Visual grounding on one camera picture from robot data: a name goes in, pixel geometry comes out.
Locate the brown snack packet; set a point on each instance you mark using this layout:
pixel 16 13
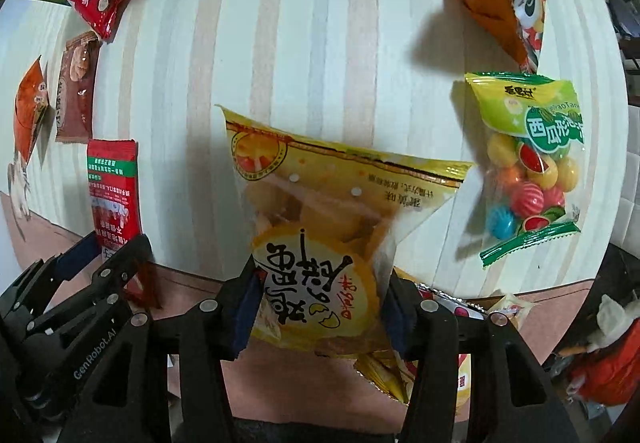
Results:
pixel 74 96

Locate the red clothing pile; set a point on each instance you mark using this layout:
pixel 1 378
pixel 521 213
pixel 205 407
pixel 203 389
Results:
pixel 605 367

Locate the red green text packet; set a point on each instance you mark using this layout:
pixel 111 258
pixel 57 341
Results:
pixel 114 195

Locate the orange snack packet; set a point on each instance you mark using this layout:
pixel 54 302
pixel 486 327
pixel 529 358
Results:
pixel 31 104

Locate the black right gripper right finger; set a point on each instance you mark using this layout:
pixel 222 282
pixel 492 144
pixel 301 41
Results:
pixel 512 398

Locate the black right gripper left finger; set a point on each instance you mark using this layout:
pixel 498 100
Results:
pixel 125 398

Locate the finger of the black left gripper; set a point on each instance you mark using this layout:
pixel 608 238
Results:
pixel 62 267
pixel 124 275

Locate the yellow egg snack bag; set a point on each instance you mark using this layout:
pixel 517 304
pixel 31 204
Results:
pixel 326 222

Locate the yellow packet under gripper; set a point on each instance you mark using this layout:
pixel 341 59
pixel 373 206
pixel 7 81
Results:
pixel 395 376

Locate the green bubble gum bag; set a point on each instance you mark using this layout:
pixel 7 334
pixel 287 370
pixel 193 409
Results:
pixel 535 146

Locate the striped cat print tablecloth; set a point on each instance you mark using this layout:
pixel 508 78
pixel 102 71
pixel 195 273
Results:
pixel 385 74

